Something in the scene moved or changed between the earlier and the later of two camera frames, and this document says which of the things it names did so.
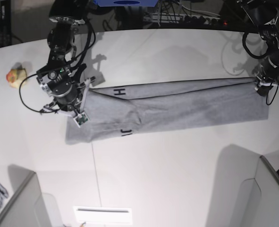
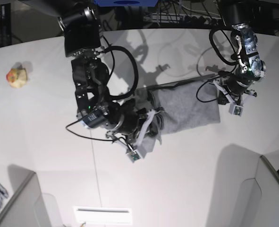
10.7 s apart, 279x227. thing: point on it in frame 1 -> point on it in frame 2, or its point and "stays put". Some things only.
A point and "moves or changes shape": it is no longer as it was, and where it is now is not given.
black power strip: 190,21 stays put
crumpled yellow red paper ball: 15,76 stays put
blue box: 124,3 stays put
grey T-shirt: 114,111 moves or changes shape
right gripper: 263,90 -> 238,84
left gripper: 68,97 -> 125,117
